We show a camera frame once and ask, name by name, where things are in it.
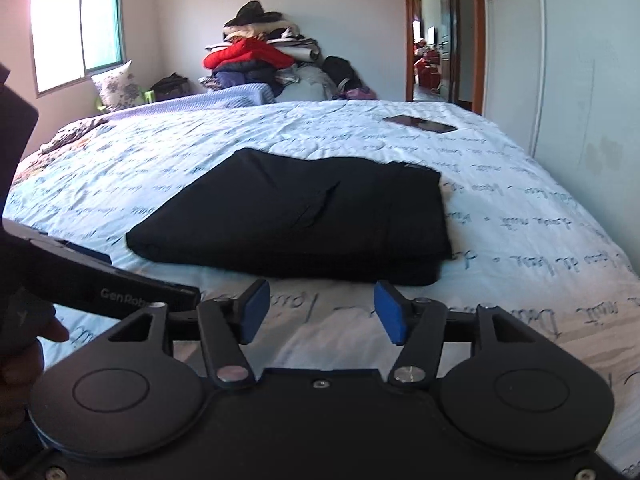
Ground green-framed window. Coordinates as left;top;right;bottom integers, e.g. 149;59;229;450
29;0;124;97

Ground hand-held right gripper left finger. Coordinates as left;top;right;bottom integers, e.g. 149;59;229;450
106;279;272;392

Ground red jacket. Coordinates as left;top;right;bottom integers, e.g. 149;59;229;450
202;38;297;73

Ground person's left hand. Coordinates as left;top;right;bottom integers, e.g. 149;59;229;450
0;316;72;403

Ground black backpack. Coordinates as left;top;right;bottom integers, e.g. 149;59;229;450
322;55;363;93

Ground white script-printed bed blanket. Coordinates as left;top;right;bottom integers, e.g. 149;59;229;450
2;99;640;476

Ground pile of clothes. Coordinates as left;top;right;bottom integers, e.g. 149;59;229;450
202;0;322;92

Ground dark smartphone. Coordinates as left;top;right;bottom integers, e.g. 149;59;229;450
382;114;458;135

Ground floral pillow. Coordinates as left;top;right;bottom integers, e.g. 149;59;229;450
91;59;147;112

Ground white sliding-door wardrobe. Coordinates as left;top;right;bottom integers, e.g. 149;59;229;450
481;0;640;278

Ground black pants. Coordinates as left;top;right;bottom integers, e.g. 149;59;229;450
125;147;455;287

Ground grey cloth bundle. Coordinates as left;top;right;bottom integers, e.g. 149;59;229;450
274;67;342;104

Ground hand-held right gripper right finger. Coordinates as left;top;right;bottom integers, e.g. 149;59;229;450
373;280;540;390

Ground black bag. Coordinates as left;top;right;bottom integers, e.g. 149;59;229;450
149;73;192;103

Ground wooden door frame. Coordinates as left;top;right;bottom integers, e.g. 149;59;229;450
403;0;489;117

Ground dark patterned blanket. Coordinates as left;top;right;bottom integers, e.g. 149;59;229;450
14;119;111;181

